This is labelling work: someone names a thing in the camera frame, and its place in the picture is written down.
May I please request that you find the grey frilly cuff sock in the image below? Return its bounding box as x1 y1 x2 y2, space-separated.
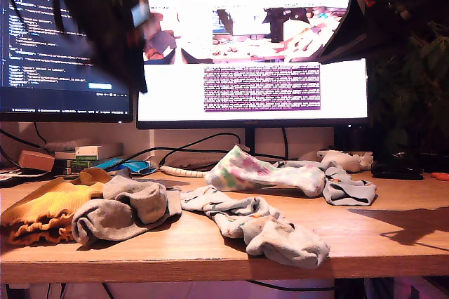
71 197 169 246
101 168 183 226

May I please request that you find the pastel tie-dye sock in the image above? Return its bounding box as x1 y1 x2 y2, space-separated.
203 145 326 197

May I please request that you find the pale toucan print sock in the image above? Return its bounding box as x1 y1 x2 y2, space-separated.
321 164 378 207
180 185 330 269

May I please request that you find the green leafy houseplant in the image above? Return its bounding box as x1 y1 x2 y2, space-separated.
364 14 449 173

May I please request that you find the white screen monitor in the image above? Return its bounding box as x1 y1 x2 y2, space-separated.
135 0 368 131

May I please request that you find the white and green box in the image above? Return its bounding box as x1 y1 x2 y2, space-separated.
74 145 102 162

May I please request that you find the dark code monitor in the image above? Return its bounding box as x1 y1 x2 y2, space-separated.
0 0 133 124

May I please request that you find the dark green box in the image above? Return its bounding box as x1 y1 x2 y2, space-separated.
54 159 93 176

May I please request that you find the black flat object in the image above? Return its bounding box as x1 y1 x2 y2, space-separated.
370 159 424 180

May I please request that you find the black monitor stand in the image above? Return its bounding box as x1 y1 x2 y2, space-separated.
243 128 256 153

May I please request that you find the grey arm camera box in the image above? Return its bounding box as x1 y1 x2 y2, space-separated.
130 1 151 29

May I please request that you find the long black desk cable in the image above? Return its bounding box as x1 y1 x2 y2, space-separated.
101 147 283 173

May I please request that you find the black monitor cable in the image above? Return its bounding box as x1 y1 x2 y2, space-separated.
280 128 289 158
0 129 43 150
32 122 47 146

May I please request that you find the looped black desk cable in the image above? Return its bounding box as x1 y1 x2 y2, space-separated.
157 132 243 167

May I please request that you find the white braided cable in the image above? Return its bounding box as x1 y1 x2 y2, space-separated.
159 164 211 178

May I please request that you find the black cable under table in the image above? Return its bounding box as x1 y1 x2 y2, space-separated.
245 279 336 293

